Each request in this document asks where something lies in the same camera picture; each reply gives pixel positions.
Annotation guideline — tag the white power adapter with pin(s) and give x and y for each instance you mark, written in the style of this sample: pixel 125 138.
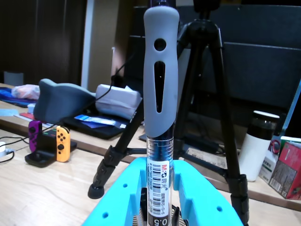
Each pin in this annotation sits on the white power adapter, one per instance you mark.
pixel 2 149

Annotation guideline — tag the dark cabinet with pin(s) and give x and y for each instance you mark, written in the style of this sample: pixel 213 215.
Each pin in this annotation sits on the dark cabinet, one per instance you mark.
pixel 258 70

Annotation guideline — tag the blue mat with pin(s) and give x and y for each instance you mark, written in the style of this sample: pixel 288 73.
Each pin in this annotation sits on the blue mat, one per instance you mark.
pixel 7 94

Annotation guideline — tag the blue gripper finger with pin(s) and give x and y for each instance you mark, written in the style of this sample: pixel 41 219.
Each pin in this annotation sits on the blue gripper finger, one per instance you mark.
pixel 115 202
pixel 207 204

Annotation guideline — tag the grey bin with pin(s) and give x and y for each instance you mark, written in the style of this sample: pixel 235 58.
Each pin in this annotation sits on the grey bin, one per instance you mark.
pixel 13 78

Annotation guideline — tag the black grey click pen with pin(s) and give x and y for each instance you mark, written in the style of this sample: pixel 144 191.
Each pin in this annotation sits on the black grey click pen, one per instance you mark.
pixel 161 94

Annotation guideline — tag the orange game controller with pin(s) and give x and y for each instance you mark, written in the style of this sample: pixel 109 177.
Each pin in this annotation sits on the orange game controller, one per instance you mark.
pixel 63 143

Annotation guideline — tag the white bottle with black band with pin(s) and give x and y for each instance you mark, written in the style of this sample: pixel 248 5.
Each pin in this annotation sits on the white bottle with black band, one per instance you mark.
pixel 254 155

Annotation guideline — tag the red cardboard box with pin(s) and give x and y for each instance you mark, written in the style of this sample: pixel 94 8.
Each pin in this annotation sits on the red cardboard box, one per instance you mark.
pixel 287 169

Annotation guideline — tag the clear plastic bag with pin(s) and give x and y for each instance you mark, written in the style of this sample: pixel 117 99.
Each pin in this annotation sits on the clear plastic bag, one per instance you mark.
pixel 26 91

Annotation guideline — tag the green and white small box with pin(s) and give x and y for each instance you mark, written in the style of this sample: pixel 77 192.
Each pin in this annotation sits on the green and white small box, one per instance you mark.
pixel 268 167

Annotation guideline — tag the black controller charging dock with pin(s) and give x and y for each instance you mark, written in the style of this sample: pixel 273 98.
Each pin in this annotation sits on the black controller charging dock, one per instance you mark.
pixel 40 161

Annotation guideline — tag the purple game controller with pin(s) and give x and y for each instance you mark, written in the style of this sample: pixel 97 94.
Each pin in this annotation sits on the purple game controller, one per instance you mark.
pixel 34 134

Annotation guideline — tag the white tissue pack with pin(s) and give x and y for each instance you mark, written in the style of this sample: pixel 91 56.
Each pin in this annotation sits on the white tissue pack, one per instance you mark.
pixel 117 99

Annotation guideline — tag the black laptop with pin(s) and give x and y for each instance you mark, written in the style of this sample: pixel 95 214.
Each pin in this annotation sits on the black laptop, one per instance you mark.
pixel 98 131

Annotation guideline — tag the grey cushion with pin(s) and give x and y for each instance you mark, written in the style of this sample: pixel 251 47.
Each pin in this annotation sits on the grey cushion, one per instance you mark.
pixel 58 101

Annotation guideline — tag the black camera tripod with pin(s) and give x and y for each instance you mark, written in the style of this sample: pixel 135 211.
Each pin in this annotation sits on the black camera tripod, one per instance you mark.
pixel 204 28

